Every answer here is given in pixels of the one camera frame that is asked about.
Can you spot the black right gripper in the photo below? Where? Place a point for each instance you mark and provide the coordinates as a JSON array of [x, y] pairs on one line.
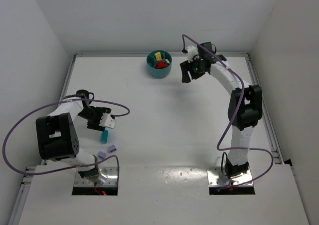
[[187, 69]]

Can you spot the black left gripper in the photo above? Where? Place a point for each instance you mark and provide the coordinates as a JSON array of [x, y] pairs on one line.
[[95, 124]]

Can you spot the teal lego brick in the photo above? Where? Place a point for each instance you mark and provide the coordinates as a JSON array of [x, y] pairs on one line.
[[104, 137]]

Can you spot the long red lego brick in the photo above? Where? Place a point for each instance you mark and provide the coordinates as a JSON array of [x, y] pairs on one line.
[[158, 66]]

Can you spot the long yellow lego brick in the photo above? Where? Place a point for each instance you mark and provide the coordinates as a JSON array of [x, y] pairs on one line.
[[158, 56]]

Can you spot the purple lego brick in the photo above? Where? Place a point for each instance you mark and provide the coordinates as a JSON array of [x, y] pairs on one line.
[[112, 148]]

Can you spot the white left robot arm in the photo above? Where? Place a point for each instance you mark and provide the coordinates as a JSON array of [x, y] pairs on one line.
[[57, 137]]

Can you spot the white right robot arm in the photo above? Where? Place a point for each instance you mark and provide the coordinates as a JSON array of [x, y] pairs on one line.
[[245, 106]]

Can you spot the teal divided round container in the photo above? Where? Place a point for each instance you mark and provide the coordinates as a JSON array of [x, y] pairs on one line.
[[152, 62]]

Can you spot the lilac lego plate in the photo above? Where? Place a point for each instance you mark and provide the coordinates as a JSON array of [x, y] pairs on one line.
[[102, 154]]

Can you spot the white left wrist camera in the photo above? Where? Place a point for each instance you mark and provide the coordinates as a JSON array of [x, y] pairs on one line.
[[107, 121]]

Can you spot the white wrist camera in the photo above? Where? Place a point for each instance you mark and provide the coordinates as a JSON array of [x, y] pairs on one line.
[[107, 121], [192, 53]]

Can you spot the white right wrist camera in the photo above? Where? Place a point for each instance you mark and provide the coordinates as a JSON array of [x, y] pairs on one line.
[[192, 53]]

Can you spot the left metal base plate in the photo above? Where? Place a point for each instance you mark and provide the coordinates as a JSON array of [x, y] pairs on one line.
[[107, 178]]

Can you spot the metal base plate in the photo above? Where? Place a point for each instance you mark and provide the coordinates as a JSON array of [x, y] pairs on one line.
[[107, 178], [217, 179]]

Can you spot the right aluminium table rail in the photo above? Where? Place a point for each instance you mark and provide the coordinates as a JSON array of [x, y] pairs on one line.
[[270, 130]]

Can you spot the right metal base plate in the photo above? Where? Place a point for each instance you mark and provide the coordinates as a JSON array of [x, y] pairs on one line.
[[217, 179]]

